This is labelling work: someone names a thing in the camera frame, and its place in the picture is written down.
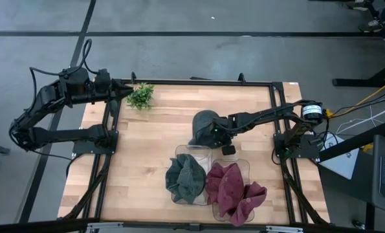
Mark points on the person's shoe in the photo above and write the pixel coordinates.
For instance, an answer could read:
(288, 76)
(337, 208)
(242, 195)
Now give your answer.
(360, 4)
(371, 26)

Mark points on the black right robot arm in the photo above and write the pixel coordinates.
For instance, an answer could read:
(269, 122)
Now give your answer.
(270, 113)

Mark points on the black aluminium table frame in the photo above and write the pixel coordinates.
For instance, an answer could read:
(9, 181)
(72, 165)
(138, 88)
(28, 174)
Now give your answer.
(211, 83)

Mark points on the silver metal bracket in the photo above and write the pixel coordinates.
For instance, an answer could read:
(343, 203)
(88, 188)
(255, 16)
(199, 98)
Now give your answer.
(284, 229)
(105, 226)

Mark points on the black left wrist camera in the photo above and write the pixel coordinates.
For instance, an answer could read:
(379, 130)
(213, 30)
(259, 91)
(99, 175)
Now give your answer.
(74, 81)

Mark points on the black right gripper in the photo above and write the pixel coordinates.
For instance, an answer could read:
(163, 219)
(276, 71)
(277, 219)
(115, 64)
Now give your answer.
(226, 131)

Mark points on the small green potted plant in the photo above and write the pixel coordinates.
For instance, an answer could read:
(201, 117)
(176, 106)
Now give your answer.
(141, 96)

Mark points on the black desk leg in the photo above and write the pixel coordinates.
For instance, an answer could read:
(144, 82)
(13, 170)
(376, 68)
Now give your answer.
(357, 82)

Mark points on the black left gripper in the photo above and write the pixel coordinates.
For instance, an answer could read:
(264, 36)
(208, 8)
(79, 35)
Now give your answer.
(101, 85)

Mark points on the white laptop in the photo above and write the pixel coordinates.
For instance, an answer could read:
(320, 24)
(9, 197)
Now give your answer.
(344, 165)

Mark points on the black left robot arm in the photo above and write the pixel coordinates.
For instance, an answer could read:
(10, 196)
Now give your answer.
(50, 134)

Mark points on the clear plastic bin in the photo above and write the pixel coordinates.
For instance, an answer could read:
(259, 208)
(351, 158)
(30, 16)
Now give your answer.
(217, 213)
(192, 149)

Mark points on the black desk bar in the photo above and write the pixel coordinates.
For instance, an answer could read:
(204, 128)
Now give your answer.
(354, 141)

